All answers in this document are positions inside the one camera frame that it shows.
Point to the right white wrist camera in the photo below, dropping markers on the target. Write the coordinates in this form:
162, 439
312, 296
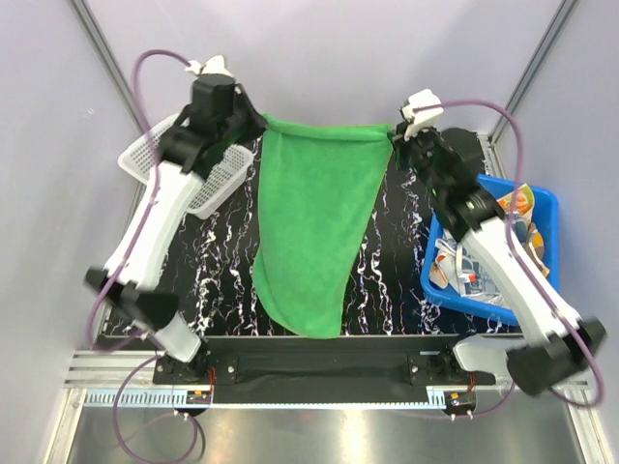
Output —
420, 111

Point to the green microfiber towel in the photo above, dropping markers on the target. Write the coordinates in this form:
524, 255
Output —
316, 191

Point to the aluminium frame rail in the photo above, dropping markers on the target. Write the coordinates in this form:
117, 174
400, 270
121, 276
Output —
126, 380

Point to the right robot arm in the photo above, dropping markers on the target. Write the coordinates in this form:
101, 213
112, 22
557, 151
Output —
558, 342

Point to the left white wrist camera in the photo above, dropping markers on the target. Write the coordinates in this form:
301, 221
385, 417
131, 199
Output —
214, 65

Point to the blue plastic bin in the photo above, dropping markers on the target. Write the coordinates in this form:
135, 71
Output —
491, 305

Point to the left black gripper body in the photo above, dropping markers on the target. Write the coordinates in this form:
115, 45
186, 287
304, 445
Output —
226, 124

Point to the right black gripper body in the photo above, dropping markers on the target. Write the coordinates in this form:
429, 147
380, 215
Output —
421, 149

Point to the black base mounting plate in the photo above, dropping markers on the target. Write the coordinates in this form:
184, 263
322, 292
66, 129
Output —
397, 371

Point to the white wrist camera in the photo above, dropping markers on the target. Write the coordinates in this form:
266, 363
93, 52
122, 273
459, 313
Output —
214, 65
420, 111

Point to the white perforated plastic basket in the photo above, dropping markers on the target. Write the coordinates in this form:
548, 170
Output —
180, 193

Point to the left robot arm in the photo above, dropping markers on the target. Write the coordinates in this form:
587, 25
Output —
201, 158

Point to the blue white patterned towel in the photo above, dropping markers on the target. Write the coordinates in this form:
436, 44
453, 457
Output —
453, 266

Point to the orange floral towel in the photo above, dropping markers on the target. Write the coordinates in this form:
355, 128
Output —
525, 228

